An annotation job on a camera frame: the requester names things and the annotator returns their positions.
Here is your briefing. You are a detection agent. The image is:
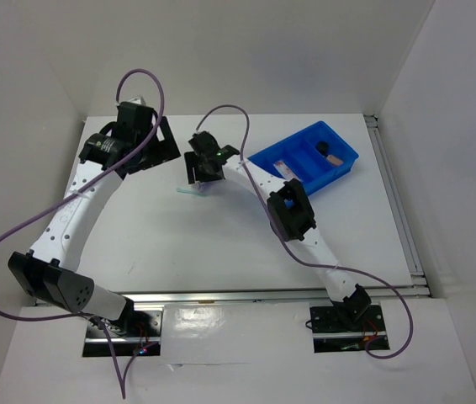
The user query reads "mint green makeup spatula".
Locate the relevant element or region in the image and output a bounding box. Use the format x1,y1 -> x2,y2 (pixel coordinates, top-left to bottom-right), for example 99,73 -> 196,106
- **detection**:
176,188 -> 207,198

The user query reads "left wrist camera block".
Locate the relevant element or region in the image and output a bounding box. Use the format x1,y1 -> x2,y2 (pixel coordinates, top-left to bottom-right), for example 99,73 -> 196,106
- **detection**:
127,96 -> 146,106

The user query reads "aluminium rail right side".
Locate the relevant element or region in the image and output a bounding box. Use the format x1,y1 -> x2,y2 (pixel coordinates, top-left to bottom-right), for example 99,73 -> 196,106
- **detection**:
363,115 -> 431,296

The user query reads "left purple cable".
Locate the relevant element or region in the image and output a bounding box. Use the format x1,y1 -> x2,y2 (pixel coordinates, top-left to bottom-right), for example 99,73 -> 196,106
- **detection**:
0,68 -> 166,400

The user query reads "aluminium rail front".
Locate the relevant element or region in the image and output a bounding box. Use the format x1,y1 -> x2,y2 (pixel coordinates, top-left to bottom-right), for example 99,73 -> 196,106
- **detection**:
125,285 -> 431,306

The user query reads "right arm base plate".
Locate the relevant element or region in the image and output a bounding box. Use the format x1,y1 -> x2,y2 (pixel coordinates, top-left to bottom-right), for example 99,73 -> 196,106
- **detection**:
305,305 -> 389,354

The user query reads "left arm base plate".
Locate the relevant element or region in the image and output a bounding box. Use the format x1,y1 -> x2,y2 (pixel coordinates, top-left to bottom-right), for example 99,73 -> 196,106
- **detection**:
82,306 -> 163,358

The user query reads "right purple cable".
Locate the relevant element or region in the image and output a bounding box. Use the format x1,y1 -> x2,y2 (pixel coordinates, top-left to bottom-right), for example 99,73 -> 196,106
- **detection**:
195,104 -> 415,359

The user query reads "clear pink makeup packet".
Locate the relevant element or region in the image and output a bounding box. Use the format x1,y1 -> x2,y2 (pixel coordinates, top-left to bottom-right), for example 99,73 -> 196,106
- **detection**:
273,160 -> 300,181

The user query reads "purple cable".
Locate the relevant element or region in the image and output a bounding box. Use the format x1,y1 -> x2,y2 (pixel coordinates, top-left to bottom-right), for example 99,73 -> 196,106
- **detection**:
195,104 -> 415,359
0,68 -> 166,400

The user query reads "black round compact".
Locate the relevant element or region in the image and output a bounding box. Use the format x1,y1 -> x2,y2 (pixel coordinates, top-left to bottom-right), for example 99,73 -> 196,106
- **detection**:
315,141 -> 330,157

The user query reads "aluminium rail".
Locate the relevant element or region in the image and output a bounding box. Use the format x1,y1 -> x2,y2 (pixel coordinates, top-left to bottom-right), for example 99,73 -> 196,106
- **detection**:
363,115 -> 431,296
125,285 -> 431,306

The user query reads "purple eyelash curler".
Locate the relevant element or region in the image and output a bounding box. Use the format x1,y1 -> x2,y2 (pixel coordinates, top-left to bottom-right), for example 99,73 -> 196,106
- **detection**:
198,181 -> 220,194

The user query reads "beige foundation bottle black cap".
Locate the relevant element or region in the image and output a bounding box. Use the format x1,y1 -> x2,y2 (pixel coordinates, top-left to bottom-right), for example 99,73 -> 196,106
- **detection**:
326,154 -> 344,167

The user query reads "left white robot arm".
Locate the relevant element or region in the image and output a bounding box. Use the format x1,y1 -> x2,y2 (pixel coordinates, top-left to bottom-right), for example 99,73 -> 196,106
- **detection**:
8,97 -> 180,336

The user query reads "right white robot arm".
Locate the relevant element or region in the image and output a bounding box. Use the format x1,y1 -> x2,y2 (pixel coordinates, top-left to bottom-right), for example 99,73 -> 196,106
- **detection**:
184,131 -> 371,330

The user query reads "blue compartment organizer tray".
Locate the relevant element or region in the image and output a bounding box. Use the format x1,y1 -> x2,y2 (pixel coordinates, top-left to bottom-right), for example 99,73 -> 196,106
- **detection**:
248,121 -> 359,195

